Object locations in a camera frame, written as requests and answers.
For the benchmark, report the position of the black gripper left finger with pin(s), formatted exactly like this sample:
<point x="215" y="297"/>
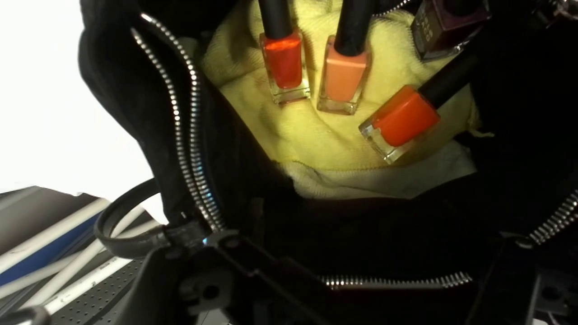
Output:
<point x="199" y="290"/>

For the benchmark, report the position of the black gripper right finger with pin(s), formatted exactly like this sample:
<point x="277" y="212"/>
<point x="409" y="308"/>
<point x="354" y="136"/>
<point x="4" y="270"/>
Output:
<point x="506" y="282"/>

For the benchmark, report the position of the large orange nail polish bottle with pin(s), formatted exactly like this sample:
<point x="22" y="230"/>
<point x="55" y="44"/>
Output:
<point x="403" y="118"/>

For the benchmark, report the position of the small orange nail polish bottle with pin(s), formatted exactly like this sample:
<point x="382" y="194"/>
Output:
<point x="282" y="60"/>

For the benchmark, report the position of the pale red nail polish bottle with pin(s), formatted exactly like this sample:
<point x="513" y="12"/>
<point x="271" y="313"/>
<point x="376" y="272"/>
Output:
<point x="344" y="75"/>

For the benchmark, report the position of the dark brown nail polish bottle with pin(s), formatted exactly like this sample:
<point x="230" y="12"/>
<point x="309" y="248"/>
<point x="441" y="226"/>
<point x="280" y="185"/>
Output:
<point x="445" y="24"/>

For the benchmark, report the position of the yellow cloth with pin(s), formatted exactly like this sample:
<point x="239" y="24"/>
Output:
<point x="313" y="145"/>

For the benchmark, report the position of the black fabric handbag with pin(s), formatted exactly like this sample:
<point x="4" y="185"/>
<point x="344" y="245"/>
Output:
<point x="150" y="91"/>

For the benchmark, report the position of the white tablecloth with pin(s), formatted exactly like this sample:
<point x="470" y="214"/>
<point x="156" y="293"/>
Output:
<point x="37" y="120"/>

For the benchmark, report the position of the white frame tube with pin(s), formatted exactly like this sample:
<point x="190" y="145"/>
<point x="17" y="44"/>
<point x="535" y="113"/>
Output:
<point x="55" y="232"/>

